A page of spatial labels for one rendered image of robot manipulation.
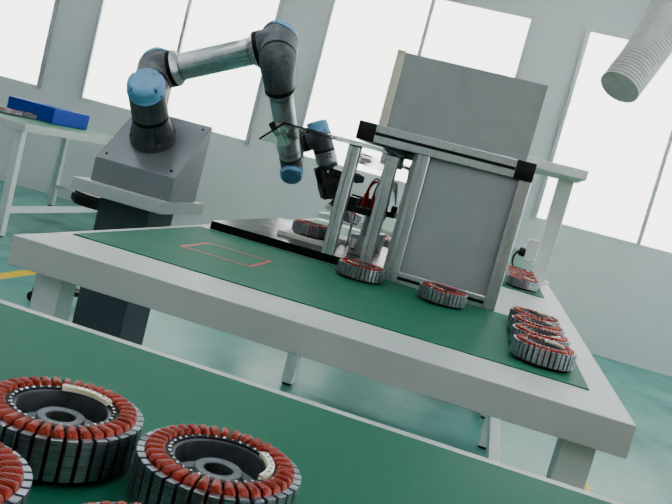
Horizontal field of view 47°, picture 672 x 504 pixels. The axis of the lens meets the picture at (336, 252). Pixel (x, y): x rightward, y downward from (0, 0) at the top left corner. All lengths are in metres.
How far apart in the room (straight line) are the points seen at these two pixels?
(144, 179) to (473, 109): 1.07
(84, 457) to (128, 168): 2.05
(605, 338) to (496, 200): 5.13
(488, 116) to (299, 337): 1.01
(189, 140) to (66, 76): 5.52
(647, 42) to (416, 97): 1.47
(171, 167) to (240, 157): 4.74
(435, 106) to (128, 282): 1.04
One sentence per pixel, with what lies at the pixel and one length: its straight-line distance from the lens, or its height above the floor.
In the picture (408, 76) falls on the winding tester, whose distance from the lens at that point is 2.04.
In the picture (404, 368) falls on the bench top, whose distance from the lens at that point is 1.16.
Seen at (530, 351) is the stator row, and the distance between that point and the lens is 1.36.
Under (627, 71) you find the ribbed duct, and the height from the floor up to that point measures 1.62.
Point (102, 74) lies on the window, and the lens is 7.89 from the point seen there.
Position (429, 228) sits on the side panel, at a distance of 1.91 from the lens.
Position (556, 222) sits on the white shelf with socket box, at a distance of 3.21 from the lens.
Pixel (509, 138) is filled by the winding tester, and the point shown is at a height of 1.17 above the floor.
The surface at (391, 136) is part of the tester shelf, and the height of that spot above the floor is 1.09.
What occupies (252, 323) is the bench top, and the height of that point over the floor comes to 0.72.
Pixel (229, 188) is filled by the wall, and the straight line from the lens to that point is 7.26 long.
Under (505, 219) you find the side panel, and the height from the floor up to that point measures 0.97.
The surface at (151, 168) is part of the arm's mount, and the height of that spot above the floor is 0.83.
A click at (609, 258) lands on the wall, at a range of 6.90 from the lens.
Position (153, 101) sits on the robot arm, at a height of 1.04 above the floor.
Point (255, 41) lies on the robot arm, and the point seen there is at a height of 1.30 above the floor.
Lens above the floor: 0.99
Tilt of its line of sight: 6 degrees down
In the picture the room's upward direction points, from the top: 15 degrees clockwise
